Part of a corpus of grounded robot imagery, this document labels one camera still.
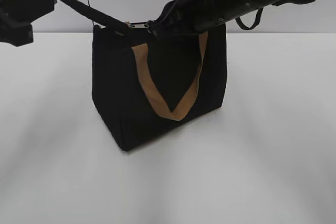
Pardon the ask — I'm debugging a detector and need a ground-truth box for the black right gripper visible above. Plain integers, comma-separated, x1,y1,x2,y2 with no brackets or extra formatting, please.
153,0,225,38

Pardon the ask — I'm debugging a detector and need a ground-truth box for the silver zipper pull with ring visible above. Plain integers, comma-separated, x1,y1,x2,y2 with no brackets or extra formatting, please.
128,22,152,34

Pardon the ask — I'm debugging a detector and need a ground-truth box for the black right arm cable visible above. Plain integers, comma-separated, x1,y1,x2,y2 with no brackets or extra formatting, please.
235,7,264,30

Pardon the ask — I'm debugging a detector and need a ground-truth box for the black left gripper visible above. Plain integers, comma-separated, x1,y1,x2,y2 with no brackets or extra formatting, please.
1,0,128,47

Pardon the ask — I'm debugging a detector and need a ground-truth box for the black bag with tan handles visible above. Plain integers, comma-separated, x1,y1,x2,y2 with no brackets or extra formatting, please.
92,25,227,152

